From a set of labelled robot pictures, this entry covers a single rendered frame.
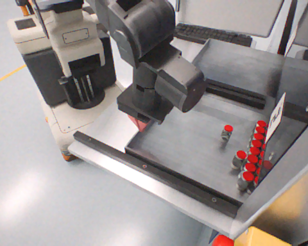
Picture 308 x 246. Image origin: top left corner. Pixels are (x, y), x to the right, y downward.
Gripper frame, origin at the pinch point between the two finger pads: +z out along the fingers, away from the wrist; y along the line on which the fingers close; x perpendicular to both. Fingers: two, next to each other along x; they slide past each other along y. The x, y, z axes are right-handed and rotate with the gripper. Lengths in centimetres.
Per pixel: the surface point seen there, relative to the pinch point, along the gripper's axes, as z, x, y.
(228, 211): 0.6, -7.5, 23.2
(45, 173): 102, -1, -70
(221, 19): 7, 89, -6
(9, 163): 106, -7, -100
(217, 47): 4, 54, 2
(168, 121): 4.5, 9.0, 3.0
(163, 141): 4.3, 2.3, 4.9
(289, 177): -20.2, -11.4, 22.3
